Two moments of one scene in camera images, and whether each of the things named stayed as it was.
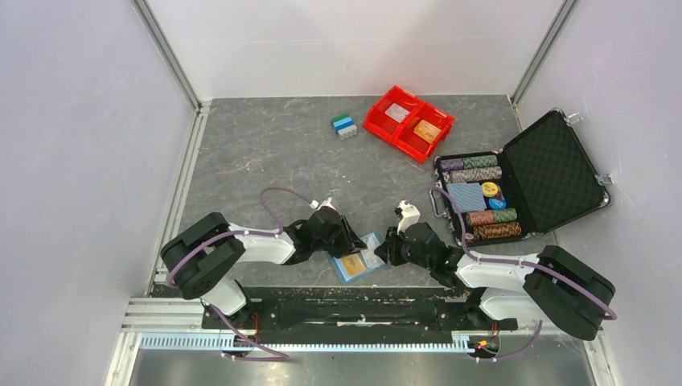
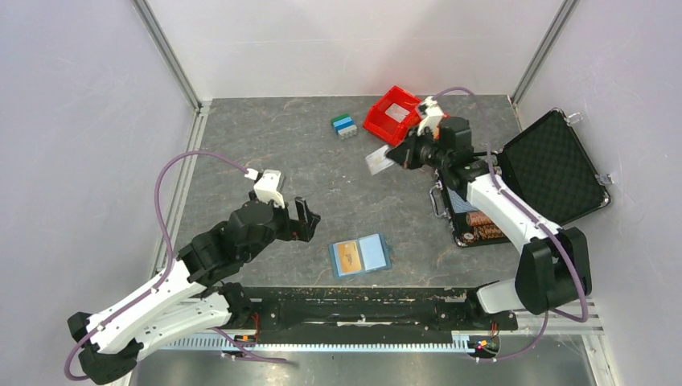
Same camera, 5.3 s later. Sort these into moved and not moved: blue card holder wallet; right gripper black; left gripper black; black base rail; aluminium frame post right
Moved: left gripper black; right gripper black
Not moved: black base rail; blue card holder wallet; aluminium frame post right
